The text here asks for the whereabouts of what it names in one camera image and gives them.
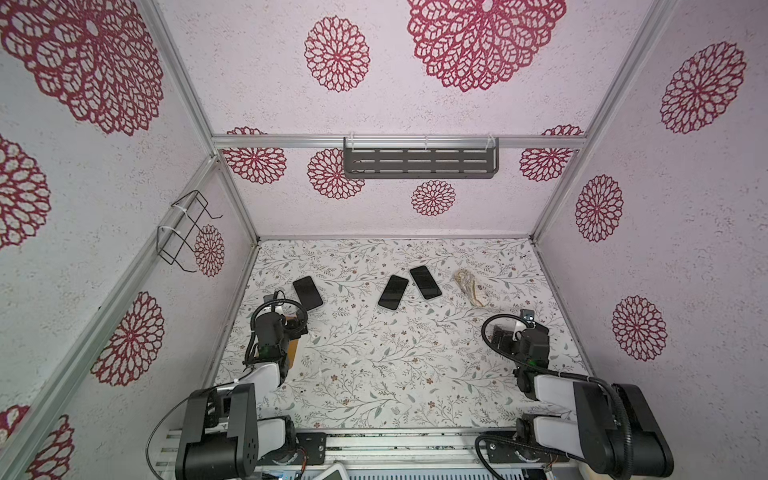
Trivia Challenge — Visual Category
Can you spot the black phone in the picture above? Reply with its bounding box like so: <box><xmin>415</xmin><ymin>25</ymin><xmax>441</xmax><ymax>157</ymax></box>
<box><xmin>409</xmin><ymin>265</ymin><xmax>442</xmax><ymax>300</ymax></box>
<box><xmin>377</xmin><ymin>275</ymin><xmax>409</xmax><ymax>311</ymax></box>

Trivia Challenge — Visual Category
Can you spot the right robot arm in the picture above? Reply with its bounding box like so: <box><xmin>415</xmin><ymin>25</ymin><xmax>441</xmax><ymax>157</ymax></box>
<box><xmin>475</xmin><ymin>315</ymin><xmax>674</xmax><ymax>479</ymax></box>

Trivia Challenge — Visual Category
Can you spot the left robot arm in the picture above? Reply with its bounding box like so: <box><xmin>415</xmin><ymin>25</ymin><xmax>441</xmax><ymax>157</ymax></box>
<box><xmin>174</xmin><ymin>292</ymin><xmax>326</xmax><ymax>479</ymax></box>

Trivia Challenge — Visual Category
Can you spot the left phone in case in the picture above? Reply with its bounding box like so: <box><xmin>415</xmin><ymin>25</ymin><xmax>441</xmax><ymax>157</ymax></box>
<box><xmin>292</xmin><ymin>276</ymin><xmax>324</xmax><ymax>311</ymax></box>

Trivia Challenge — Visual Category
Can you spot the white wooden-top tissue box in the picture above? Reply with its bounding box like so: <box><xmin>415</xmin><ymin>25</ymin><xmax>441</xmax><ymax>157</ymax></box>
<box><xmin>282</xmin><ymin>338</ymin><xmax>300</xmax><ymax>381</ymax></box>

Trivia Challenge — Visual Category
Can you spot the crumpled clear plastic bag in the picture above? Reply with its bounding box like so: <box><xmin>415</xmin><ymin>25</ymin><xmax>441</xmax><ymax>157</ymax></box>
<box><xmin>453</xmin><ymin>269</ymin><xmax>490</xmax><ymax>308</ymax></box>

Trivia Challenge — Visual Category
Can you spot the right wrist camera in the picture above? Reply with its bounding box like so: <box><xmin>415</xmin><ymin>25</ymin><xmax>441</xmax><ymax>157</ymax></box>
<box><xmin>520</xmin><ymin>309</ymin><xmax>536</xmax><ymax>328</ymax></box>

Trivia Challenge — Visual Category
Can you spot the black wire wall rack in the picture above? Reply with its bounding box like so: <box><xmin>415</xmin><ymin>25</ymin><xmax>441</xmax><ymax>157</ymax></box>
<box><xmin>155</xmin><ymin>190</ymin><xmax>226</xmax><ymax>278</ymax></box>

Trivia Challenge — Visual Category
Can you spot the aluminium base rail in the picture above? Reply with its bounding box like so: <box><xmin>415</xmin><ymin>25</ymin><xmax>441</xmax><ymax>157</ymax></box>
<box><xmin>152</xmin><ymin>427</ymin><xmax>577</xmax><ymax>480</ymax></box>

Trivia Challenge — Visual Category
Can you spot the grey metal wall shelf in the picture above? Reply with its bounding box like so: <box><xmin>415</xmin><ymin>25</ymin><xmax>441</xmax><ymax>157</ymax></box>
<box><xmin>342</xmin><ymin>137</ymin><xmax>499</xmax><ymax>180</ymax></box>

